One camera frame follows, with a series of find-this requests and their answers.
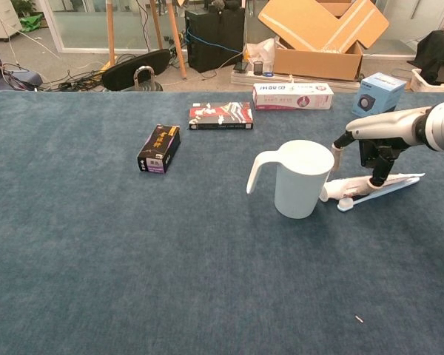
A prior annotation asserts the wooden easel leg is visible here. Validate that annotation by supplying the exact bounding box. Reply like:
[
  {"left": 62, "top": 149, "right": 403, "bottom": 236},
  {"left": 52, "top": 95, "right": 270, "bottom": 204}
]
[
  {"left": 165, "top": 0, "right": 188, "bottom": 80},
  {"left": 105, "top": 0, "right": 117, "bottom": 68},
  {"left": 149, "top": 0, "right": 164, "bottom": 51}
]

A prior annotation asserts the black floor cable tangle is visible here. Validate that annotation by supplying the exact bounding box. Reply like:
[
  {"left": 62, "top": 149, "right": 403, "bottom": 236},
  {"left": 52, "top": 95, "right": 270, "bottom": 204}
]
[{"left": 44, "top": 53, "right": 141, "bottom": 92}]

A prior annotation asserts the black purple small box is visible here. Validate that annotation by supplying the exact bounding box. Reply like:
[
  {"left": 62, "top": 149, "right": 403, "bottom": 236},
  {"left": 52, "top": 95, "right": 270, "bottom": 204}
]
[{"left": 136, "top": 124, "right": 181, "bottom": 175}]

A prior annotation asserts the blue speaker box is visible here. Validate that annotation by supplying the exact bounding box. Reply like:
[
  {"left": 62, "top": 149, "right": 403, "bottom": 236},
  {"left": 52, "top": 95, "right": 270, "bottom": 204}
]
[{"left": 351, "top": 72, "right": 407, "bottom": 119}]

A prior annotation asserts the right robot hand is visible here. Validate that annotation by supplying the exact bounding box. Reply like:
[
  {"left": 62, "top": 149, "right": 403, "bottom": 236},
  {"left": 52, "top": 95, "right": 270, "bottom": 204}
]
[{"left": 331, "top": 106, "right": 433, "bottom": 189}]

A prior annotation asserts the open cardboard box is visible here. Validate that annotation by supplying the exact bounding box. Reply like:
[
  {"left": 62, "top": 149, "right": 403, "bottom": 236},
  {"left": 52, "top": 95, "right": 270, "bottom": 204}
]
[{"left": 258, "top": 0, "right": 390, "bottom": 81}]

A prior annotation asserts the white plastic crate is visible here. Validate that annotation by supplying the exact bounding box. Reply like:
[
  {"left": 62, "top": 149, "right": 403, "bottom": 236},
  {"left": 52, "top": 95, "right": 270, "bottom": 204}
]
[{"left": 410, "top": 68, "right": 444, "bottom": 92}]

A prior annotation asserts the black swivel stool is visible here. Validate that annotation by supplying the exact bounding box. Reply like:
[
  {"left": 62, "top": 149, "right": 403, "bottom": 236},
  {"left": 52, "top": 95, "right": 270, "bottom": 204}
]
[{"left": 101, "top": 48, "right": 172, "bottom": 92}]

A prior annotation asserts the black cloth cover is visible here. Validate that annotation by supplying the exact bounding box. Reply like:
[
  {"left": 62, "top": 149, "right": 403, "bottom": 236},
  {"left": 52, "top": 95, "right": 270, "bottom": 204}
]
[{"left": 414, "top": 30, "right": 444, "bottom": 84}]

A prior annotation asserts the red black flat box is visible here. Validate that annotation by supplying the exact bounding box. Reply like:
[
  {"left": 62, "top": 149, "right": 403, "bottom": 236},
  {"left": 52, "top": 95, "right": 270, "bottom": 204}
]
[{"left": 188, "top": 101, "right": 255, "bottom": 131}]

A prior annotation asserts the aluminium profile platform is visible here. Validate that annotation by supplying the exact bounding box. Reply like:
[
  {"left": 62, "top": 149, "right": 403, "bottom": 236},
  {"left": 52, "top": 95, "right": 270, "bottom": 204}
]
[{"left": 230, "top": 68, "right": 362, "bottom": 93}]

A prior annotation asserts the blue table mat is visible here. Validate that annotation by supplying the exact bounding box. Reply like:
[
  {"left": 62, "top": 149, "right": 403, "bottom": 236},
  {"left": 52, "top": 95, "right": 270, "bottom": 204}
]
[{"left": 0, "top": 90, "right": 444, "bottom": 355}]

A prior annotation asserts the white cabinet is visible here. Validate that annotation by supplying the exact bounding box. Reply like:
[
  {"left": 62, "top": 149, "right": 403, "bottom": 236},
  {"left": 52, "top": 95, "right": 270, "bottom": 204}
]
[{"left": 0, "top": 0, "right": 23, "bottom": 40}]

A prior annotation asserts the light blue toothbrush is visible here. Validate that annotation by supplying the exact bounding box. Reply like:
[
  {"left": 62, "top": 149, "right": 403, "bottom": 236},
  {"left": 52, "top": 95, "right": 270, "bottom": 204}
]
[{"left": 336, "top": 177, "right": 420, "bottom": 213}]

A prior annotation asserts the black computer tower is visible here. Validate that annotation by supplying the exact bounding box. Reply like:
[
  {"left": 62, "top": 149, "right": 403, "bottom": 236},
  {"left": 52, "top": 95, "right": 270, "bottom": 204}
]
[{"left": 184, "top": 6, "right": 246, "bottom": 74}]

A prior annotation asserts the floral toothpaste tube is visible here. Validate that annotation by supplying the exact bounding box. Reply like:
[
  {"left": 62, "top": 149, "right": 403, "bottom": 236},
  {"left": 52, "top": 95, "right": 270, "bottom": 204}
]
[{"left": 319, "top": 172, "right": 426, "bottom": 203}]

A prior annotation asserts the white handled cup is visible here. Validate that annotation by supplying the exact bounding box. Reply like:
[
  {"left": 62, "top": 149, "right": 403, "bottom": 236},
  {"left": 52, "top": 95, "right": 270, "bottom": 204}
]
[{"left": 246, "top": 139, "right": 336, "bottom": 220}]

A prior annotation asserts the green bag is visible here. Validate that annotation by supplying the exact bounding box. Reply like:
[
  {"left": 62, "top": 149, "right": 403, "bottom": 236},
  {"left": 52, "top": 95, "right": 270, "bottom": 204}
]
[{"left": 18, "top": 13, "right": 44, "bottom": 33}]

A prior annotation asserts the white plastic bag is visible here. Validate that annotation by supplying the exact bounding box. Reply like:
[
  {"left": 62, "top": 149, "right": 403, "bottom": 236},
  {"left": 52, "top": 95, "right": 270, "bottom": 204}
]
[{"left": 243, "top": 36, "right": 277, "bottom": 73}]

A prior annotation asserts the white toothpaste carton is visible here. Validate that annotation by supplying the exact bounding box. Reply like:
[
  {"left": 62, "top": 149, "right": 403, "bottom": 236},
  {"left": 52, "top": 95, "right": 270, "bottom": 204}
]
[{"left": 252, "top": 82, "right": 335, "bottom": 111}]

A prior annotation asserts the blue network cable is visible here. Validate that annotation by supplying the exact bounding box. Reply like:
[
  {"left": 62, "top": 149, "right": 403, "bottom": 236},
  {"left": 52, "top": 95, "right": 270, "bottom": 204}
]
[{"left": 186, "top": 29, "right": 245, "bottom": 56}]

